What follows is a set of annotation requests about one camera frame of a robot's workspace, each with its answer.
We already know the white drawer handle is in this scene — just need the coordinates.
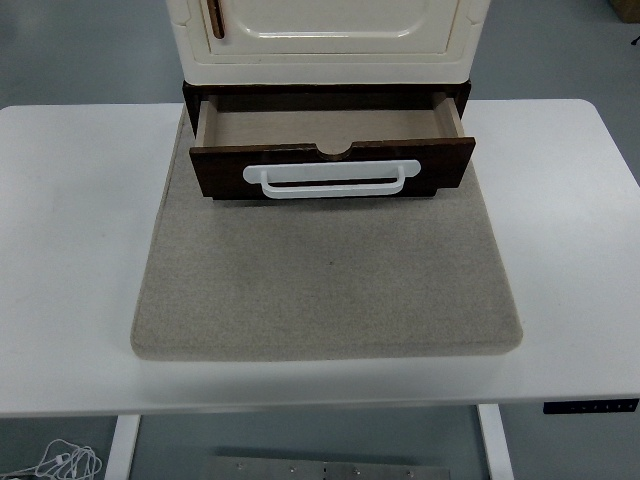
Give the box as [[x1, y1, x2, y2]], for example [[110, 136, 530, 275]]
[[242, 159, 421, 201]]

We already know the dark wooden drawer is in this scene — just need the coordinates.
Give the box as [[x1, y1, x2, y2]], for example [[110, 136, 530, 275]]
[[188, 91, 477, 203]]

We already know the cream plastic cabinet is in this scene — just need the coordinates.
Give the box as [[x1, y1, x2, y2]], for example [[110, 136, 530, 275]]
[[166, 0, 489, 85]]

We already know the cream cabinet door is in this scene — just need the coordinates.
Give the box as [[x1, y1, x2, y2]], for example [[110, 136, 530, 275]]
[[202, 0, 459, 55]]

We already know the beige felt mat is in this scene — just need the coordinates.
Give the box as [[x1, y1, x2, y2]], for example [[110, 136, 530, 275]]
[[130, 102, 524, 360]]

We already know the white table leg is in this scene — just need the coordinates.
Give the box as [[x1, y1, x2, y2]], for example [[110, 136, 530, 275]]
[[104, 414, 142, 480], [476, 403, 515, 480]]

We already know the black table control panel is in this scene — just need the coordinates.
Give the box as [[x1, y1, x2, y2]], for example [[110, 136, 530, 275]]
[[543, 398, 640, 416]]

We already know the cardboard box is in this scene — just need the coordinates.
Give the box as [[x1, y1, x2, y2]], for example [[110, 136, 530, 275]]
[[607, 0, 640, 24]]

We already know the copper cabinet door handle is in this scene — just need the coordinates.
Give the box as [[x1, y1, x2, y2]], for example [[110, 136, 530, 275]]
[[204, 0, 226, 39]]

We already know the white cable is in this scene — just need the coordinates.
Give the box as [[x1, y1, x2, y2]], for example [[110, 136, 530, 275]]
[[0, 439, 104, 480]]

